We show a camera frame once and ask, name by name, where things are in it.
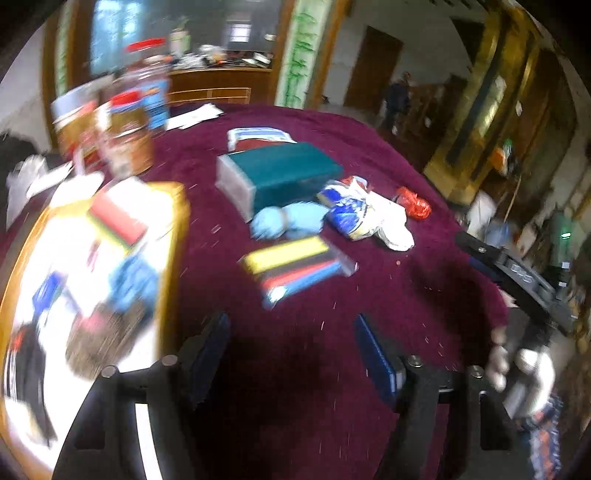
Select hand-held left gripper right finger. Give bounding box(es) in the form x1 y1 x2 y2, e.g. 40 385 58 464
353 313 519 480

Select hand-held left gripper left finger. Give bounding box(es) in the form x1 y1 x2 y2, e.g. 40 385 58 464
53 311 232 480

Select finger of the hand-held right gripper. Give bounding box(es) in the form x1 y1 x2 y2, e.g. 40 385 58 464
455 230 509 280

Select yellow cardboard box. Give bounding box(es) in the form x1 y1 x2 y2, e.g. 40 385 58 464
0 181 191 480

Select blue knitted cloth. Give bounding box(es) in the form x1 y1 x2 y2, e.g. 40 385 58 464
110 255 161 315

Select brown knitted scrubber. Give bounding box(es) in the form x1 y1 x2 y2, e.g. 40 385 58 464
66 308 154 380

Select colourful sponge pack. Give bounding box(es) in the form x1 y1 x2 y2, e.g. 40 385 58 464
239 234 359 311

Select red green yellow sponge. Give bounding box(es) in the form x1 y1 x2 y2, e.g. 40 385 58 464
87 188 149 246

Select cotton pads bag black label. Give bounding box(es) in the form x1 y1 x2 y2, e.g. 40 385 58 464
6 330 58 446

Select person's right hand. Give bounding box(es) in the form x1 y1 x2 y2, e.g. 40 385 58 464
489 325 558 419

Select white bucket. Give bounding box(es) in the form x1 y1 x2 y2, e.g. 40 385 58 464
468 191 498 237

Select red plastic bag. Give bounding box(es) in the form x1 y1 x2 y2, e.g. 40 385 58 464
394 186 433 221

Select white plastic bag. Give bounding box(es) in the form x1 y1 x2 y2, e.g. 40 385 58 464
364 188 416 252

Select light blue rolled towel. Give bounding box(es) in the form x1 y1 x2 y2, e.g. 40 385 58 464
250 201 327 241

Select blue white plastic wrapper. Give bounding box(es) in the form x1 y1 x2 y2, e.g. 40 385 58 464
317 176 371 241

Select dark green tissue pack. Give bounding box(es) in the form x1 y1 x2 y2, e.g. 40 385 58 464
216 141 344 223

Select brown wooden door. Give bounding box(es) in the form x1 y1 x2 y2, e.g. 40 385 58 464
343 25 406 117

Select blue white flat pack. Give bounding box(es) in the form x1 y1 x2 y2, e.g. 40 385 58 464
226 126 297 151

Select brown label jar red lid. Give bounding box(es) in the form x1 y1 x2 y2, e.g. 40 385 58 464
93 91 156 177

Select white papers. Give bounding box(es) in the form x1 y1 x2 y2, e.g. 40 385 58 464
164 103 226 132

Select crumpled white plastic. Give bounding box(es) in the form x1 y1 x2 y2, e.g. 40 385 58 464
6 154 75 209

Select wooden sideboard with clutter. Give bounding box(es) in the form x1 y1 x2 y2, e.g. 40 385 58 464
165 43 274 108

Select red drink carton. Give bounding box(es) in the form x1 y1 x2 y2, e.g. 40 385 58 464
52 84 101 161

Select large clear jar red lid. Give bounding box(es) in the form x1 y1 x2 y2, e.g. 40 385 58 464
112 41 172 140

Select bamboo wall poster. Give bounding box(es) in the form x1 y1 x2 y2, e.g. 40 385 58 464
274 0 334 110

